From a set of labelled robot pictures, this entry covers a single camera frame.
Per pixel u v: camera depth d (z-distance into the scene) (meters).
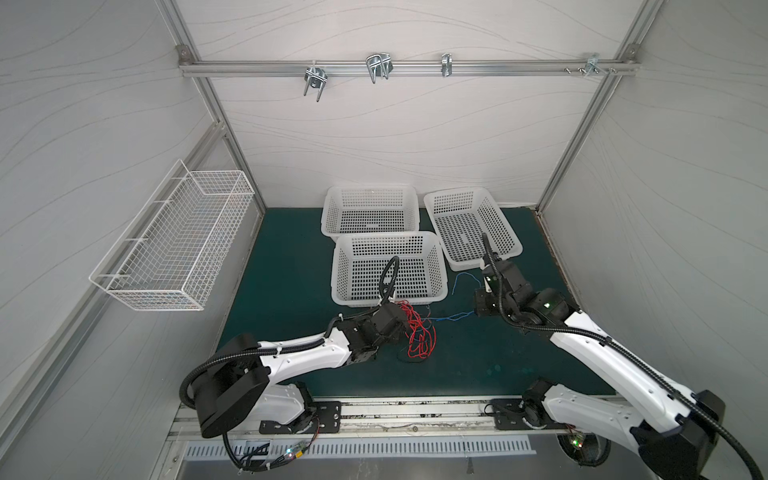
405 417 0.75
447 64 0.78
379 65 0.77
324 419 0.73
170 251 0.69
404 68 0.79
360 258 1.04
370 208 1.18
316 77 0.80
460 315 0.84
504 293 0.56
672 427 0.39
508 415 0.73
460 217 1.19
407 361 0.81
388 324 0.63
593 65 0.76
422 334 0.81
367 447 0.70
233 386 0.41
